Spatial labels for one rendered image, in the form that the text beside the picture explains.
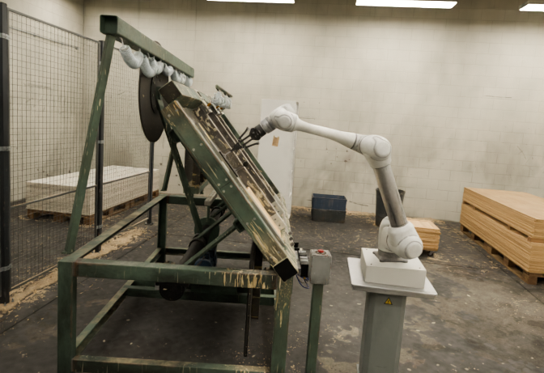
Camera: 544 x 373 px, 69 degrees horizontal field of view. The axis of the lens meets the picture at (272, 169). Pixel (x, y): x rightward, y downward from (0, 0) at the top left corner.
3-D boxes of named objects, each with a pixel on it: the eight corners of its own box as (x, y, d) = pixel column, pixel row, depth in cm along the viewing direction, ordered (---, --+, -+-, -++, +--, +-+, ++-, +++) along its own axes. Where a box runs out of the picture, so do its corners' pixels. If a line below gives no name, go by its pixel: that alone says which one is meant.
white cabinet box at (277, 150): (286, 222, 676) (296, 100, 652) (253, 219, 683) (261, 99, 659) (290, 214, 736) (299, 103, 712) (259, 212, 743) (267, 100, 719)
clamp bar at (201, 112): (278, 232, 291) (305, 214, 290) (182, 97, 280) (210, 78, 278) (278, 229, 301) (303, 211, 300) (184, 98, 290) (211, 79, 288)
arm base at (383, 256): (396, 251, 273) (397, 243, 272) (408, 263, 251) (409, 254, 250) (370, 251, 272) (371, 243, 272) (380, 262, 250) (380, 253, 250)
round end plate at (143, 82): (144, 146, 284) (148, 31, 275) (136, 145, 284) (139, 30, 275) (172, 140, 364) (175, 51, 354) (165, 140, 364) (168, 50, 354)
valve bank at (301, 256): (312, 295, 261) (316, 260, 259) (291, 294, 261) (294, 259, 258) (306, 268, 311) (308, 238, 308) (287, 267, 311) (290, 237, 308)
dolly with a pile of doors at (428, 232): (438, 259, 540) (441, 230, 535) (397, 254, 547) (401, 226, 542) (427, 245, 600) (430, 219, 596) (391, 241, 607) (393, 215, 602)
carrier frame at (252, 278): (282, 400, 243) (293, 270, 234) (56, 386, 242) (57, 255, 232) (277, 269, 461) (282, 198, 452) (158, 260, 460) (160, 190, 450)
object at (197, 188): (198, 194, 380) (202, 104, 370) (183, 192, 380) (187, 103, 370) (210, 183, 449) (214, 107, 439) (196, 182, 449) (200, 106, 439)
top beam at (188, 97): (167, 104, 222) (182, 95, 221) (157, 90, 221) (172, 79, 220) (218, 113, 441) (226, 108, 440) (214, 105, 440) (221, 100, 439)
